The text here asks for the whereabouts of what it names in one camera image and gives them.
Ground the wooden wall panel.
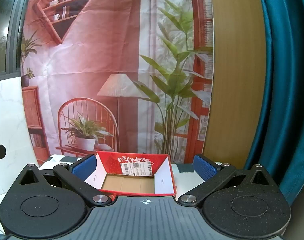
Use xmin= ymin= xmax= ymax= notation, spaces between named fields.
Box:
xmin=203 ymin=0 xmax=274 ymax=164

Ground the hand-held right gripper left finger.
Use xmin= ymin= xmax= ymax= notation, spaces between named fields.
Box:
xmin=17 ymin=154 xmax=112 ymax=207

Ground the teal curtain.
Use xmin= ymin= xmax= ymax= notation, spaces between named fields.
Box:
xmin=243 ymin=0 xmax=304 ymax=205

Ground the red strawberry cardboard box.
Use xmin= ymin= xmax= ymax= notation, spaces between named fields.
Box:
xmin=84 ymin=151 xmax=177 ymax=197

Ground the white marble board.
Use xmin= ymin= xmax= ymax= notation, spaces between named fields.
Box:
xmin=0 ymin=76 xmax=38 ymax=196

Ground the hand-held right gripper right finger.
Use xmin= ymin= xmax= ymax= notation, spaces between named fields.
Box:
xmin=177 ymin=154 xmax=278 ymax=208

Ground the printed room backdrop cloth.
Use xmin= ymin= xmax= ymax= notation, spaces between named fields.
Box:
xmin=20 ymin=0 xmax=215 ymax=164

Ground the bear print tablecloth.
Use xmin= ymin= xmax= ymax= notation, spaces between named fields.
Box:
xmin=0 ymin=154 xmax=217 ymax=235

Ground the grey window frame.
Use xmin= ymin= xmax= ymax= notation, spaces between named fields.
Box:
xmin=0 ymin=0 xmax=30 ymax=77

